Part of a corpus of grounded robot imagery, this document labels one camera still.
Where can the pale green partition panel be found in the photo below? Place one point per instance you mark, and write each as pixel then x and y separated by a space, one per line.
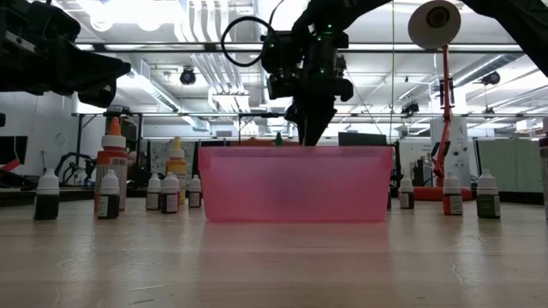
pixel 509 162

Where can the pink translucent plastic bin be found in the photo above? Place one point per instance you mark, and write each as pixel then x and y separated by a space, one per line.
pixel 295 188

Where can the large green-tipped coloring bottle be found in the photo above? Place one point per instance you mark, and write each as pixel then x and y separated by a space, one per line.
pixel 278 140

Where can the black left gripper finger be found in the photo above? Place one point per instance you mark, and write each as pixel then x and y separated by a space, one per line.
pixel 92 77
pixel 92 60

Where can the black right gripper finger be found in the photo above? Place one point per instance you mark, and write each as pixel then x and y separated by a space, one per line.
pixel 300 124
pixel 319 122

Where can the small purple dropper bottle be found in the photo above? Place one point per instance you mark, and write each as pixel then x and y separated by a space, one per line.
pixel 169 201

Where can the small maroon dropper bottle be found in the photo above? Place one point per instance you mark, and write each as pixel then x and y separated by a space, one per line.
pixel 153 199

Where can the small black dropper bottle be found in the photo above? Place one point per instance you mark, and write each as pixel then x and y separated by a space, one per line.
pixel 46 205

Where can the small red dropper bottle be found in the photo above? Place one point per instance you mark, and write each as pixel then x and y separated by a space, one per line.
pixel 452 205

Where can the black background frame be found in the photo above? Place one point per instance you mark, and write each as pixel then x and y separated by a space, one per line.
pixel 79 137

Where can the red desk lamp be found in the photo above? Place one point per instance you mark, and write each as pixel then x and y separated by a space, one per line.
pixel 446 85

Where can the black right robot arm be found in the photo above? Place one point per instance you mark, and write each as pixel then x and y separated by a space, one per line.
pixel 526 30

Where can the small green dropper bottle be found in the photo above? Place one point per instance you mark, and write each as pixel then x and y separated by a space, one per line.
pixel 488 205

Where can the black computer monitor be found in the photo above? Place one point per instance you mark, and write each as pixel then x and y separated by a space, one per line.
pixel 13 149
pixel 361 139

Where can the black hanging spotlight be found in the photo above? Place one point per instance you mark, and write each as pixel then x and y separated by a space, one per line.
pixel 187 76
pixel 410 108
pixel 491 78

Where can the large yellow-tipped coloring bottle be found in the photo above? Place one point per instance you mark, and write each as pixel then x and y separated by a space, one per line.
pixel 176 167

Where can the silver ventilation duct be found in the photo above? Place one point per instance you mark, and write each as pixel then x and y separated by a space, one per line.
pixel 261 13

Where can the large orange-tipped coloring bottle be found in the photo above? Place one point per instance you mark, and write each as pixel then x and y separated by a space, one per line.
pixel 112 164

